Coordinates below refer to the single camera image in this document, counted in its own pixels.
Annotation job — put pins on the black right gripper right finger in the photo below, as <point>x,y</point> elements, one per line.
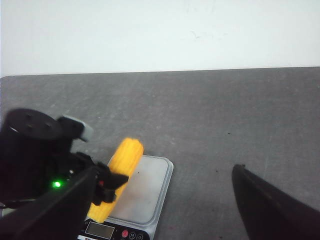
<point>268,213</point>

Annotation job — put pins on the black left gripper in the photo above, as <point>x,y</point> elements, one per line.
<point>35,156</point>

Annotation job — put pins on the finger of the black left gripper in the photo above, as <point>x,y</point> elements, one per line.
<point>107,183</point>

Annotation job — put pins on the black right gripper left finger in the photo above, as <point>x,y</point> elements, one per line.
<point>57,215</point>

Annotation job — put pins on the yellow corn cob piece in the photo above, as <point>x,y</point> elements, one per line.
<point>124,161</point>

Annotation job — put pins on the silver digital kitchen scale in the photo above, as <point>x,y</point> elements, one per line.
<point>137,212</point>

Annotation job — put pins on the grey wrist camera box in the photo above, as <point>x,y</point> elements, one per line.
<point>75,128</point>

